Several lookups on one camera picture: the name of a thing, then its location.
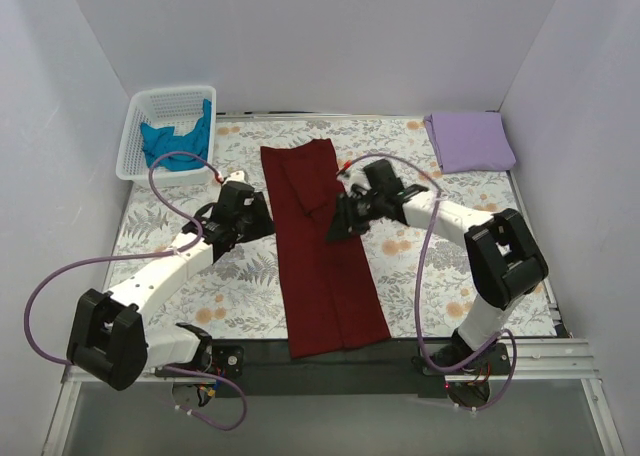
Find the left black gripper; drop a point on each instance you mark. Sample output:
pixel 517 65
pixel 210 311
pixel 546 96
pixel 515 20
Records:
pixel 251 215

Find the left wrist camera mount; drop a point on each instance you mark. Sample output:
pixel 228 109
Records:
pixel 237 176

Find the aluminium front rail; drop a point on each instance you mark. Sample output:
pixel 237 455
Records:
pixel 532 359

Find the dark red t-shirt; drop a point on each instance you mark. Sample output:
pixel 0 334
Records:
pixel 330 299

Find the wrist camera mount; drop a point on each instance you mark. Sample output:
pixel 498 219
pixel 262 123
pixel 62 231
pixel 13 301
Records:
pixel 353 180
pixel 237 176

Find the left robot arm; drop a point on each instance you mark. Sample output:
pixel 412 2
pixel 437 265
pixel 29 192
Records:
pixel 110 337

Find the floral table mat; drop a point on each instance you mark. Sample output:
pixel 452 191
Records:
pixel 424 283

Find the folded purple t-shirt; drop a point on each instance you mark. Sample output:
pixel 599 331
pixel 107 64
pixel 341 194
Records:
pixel 469 141

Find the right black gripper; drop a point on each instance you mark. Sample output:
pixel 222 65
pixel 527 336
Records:
pixel 351 214

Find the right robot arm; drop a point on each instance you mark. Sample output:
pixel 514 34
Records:
pixel 506 262

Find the teal t-shirt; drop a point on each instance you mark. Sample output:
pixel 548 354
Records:
pixel 187 151

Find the white plastic basket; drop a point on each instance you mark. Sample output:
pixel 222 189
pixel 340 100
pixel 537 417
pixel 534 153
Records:
pixel 178 111

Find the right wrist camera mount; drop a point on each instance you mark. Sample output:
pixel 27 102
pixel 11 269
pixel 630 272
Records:
pixel 353 180

